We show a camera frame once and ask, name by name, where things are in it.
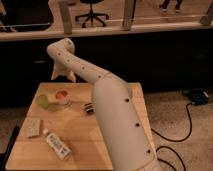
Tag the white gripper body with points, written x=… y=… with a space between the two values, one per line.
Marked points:
x=61 y=70

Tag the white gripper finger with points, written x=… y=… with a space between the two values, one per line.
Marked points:
x=54 y=75
x=72 y=77

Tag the orange apple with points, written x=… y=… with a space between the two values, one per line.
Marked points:
x=60 y=95

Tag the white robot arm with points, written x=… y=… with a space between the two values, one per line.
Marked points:
x=126 y=141

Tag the green plastic cup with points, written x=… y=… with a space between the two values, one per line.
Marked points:
x=42 y=101

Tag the dark striped box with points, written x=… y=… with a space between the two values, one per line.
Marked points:
x=88 y=108

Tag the black office chair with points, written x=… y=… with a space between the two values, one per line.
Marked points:
x=91 y=15

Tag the beige sponge block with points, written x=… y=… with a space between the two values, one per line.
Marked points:
x=33 y=128

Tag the white labelled bottle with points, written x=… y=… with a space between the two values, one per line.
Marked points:
x=60 y=148

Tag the dark power adapter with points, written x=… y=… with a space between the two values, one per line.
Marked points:
x=198 y=97

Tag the wooden railing post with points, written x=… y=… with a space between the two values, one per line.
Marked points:
x=65 y=16
x=128 y=17

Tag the wooden railing post right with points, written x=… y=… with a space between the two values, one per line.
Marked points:
x=128 y=17

